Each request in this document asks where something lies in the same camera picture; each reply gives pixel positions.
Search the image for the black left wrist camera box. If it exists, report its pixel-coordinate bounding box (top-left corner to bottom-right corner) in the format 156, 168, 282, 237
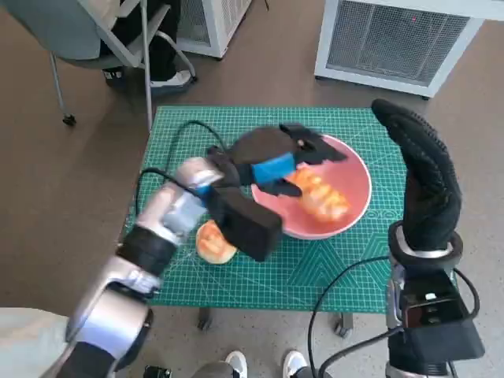
204, 187, 284, 263

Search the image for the green cutting mat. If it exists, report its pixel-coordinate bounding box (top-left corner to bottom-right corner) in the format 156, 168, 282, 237
147, 104, 464, 314

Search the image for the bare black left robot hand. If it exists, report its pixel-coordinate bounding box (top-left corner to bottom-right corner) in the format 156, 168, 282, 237
232, 123, 350, 198

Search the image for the short black right arm cable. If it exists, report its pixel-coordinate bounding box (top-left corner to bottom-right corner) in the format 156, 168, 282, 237
321, 328, 402, 378

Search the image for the round toy bread bun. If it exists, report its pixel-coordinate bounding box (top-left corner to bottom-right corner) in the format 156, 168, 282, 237
195, 219, 239, 265

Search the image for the long toy bread loaf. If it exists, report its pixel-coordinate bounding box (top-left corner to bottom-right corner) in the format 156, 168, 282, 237
287, 169, 351, 224

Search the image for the grey chair with metal legs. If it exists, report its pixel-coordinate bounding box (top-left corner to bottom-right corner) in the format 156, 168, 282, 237
0, 0, 198, 126

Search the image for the long black right arm cable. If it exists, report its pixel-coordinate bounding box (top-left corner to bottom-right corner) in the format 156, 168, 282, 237
306, 255, 391, 378

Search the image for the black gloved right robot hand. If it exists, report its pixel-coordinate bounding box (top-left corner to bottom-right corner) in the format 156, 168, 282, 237
371, 98, 462, 251

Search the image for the white fabric cover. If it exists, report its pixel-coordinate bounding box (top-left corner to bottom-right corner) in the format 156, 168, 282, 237
0, 306, 72, 378

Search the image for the white shoe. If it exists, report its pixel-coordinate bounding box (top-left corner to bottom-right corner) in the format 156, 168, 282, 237
283, 351, 308, 378
224, 351, 248, 378

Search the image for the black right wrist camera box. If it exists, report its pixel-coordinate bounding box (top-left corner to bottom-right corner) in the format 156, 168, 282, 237
399, 271, 486, 361

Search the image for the large white mesh cabinet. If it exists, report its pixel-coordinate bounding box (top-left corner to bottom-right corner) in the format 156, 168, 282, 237
313, 0, 504, 99

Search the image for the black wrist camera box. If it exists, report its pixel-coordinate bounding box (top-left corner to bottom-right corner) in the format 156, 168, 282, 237
204, 187, 284, 263
399, 271, 486, 361

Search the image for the small white mesh cabinet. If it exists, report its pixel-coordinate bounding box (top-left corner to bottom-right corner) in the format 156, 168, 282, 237
175, 0, 253, 60

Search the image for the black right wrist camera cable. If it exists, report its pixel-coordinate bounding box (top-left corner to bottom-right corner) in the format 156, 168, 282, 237
452, 267, 481, 316

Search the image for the pink bowl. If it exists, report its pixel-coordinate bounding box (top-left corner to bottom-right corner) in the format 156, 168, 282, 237
250, 135, 373, 241

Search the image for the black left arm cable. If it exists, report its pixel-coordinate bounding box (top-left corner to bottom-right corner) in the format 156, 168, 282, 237
135, 120, 228, 216

